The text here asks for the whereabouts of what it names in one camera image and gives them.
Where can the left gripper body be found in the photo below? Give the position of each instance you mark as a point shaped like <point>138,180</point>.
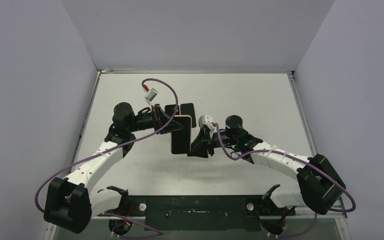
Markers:
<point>157,116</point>

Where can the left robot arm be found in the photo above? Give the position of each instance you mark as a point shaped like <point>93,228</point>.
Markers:
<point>70,202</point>

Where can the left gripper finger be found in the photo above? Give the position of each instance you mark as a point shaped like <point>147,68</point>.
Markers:
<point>172,127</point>
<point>162,115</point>

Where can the black phone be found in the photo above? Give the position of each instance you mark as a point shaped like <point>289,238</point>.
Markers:
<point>188,109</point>

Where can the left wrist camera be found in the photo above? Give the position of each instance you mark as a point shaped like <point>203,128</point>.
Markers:
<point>150,93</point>

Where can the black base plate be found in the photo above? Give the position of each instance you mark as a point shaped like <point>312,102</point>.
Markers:
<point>200,213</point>

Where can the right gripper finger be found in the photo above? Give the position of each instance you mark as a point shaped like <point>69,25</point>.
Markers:
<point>200,148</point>
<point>202,139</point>

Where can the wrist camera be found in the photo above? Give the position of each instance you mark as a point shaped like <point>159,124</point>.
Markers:
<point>206,122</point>
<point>150,93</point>

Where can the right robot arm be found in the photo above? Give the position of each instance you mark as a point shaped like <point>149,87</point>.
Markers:
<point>319,186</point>

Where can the black phone case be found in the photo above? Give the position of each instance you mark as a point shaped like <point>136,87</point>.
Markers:
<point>171,109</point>

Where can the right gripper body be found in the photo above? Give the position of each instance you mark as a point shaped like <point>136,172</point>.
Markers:
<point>208,140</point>

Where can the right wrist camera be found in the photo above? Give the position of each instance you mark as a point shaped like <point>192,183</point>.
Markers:
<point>206,122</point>

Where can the aluminium frame rail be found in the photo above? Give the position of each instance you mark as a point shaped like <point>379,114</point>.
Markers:
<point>50,231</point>

